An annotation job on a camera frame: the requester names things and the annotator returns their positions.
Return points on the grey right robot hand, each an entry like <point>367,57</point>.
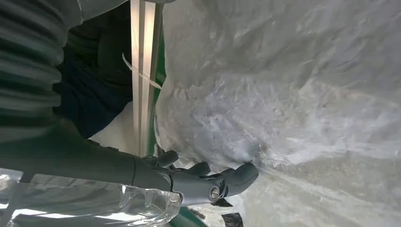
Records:
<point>94,163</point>

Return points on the clear plastic hand cover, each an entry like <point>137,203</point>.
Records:
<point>94,203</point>

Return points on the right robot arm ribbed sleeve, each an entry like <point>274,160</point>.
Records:
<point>28,62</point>

